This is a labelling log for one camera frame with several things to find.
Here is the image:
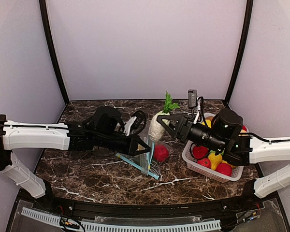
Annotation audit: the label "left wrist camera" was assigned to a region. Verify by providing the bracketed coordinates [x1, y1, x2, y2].
[124, 110, 147, 137]

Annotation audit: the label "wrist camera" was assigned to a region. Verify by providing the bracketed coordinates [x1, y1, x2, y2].
[124, 110, 147, 137]
[188, 89, 203, 117]

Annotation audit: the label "red toy apple large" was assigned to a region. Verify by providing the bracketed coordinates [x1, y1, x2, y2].
[153, 145, 170, 162]

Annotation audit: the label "white toy radish green leaves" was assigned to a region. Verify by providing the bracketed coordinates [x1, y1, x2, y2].
[147, 90, 181, 142]

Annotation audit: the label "red toy fruit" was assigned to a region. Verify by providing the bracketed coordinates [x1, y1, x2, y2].
[216, 163, 232, 176]
[192, 146, 208, 160]

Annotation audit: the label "black front rail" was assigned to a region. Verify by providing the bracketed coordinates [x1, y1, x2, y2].
[32, 195, 278, 219]

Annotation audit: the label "small clear zip bag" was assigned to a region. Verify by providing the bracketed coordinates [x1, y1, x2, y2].
[137, 135, 155, 175]

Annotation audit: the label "black corner frame post right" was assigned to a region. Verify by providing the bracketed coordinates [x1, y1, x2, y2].
[224, 0, 254, 107]

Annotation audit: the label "black corner frame post left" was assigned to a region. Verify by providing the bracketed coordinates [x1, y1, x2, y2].
[39, 0, 70, 105]

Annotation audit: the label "white plastic basket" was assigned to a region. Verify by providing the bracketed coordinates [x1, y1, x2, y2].
[182, 108, 252, 183]

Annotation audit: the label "red toy fruit left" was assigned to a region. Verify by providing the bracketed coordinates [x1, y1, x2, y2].
[192, 146, 208, 160]

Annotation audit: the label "black corner frame post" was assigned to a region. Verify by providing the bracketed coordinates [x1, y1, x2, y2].
[39, 0, 70, 105]
[224, 0, 254, 107]

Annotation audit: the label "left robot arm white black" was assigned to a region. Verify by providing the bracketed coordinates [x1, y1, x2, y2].
[0, 106, 151, 200]

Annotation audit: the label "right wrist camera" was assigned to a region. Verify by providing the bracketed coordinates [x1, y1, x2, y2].
[188, 89, 203, 117]

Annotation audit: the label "white slotted cable duct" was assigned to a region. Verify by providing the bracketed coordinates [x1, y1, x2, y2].
[21, 207, 221, 232]

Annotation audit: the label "red toy fruit front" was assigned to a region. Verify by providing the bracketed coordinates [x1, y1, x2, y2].
[216, 163, 232, 176]

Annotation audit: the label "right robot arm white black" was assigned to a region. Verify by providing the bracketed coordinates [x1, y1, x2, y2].
[157, 108, 290, 198]

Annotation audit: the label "large clear zip bag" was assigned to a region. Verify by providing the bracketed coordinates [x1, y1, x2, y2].
[116, 142, 172, 180]

